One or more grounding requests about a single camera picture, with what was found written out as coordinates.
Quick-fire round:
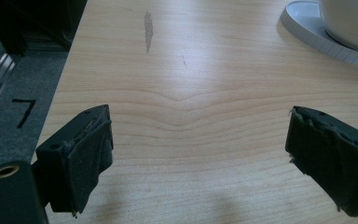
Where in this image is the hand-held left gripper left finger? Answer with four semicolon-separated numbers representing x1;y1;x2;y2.
31;104;115;218

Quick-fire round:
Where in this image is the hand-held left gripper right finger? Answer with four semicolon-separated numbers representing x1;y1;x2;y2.
284;105;358;218

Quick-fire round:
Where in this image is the white round saucer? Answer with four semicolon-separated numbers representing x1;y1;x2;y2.
280;0;358;69

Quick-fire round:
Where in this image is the white cup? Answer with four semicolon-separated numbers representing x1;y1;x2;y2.
318;0;358;55

